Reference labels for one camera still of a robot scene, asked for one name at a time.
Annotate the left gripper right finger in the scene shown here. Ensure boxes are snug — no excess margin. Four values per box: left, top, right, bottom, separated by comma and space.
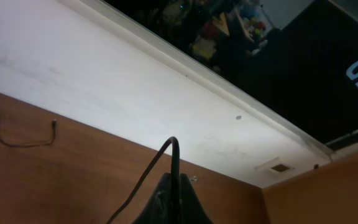
179, 174, 213, 224

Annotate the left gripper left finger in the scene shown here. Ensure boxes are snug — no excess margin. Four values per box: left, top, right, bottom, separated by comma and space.
132, 173, 172, 224

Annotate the thin black usb cable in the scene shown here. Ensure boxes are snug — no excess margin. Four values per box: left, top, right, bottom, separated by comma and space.
0, 86, 58, 149

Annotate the dark window pane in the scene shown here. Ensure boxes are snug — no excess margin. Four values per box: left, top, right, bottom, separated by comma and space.
109, 0, 358, 150

